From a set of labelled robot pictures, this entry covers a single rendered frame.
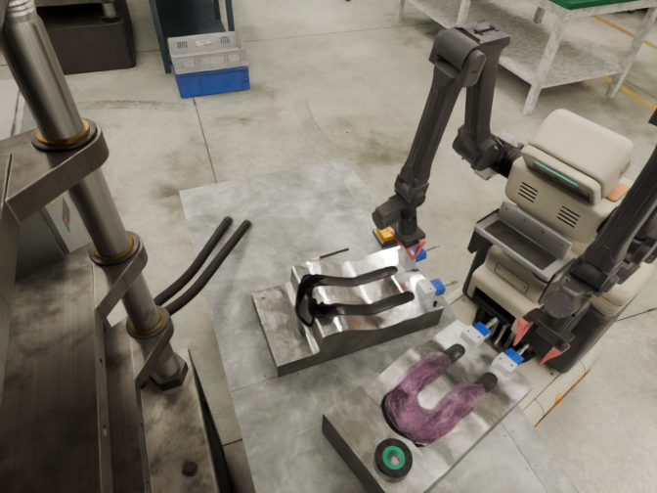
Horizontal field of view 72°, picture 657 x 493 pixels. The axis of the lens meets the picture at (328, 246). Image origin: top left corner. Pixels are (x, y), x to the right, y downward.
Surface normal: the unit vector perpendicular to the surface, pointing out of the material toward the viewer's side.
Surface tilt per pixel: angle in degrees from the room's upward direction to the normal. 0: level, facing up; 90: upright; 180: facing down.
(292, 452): 0
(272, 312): 0
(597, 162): 42
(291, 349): 0
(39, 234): 90
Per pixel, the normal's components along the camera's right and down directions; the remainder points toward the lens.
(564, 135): -0.50, -0.23
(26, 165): 0.04, -0.69
